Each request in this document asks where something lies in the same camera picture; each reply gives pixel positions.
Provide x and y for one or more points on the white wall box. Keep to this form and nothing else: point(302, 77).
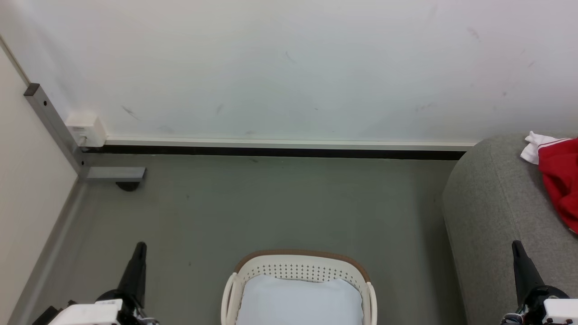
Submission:
point(86, 128)

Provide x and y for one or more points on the pale blue cloth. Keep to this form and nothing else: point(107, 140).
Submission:
point(300, 302)

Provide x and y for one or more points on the grey metal frame leg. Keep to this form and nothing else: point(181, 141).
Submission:
point(56, 128)

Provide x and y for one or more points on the red white-striped garment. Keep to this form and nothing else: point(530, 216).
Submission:
point(562, 180)

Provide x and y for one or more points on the white black baseboard strip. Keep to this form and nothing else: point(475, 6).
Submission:
point(280, 148)

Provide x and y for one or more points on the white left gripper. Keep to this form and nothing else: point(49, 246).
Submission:
point(90, 313)

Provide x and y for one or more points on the black partition foot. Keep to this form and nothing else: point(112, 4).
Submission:
point(128, 186)

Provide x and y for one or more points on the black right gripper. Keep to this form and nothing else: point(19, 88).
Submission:
point(548, 307)

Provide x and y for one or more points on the beige partition panel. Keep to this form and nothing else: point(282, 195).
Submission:
point(31, 189)

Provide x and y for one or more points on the white perforated laundry basket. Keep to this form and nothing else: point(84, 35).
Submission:
point(300, 266)

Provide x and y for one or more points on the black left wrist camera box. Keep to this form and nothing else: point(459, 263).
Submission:
point(45, 317)

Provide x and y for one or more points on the grey fabric sofa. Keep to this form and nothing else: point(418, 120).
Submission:
point(496, 225)

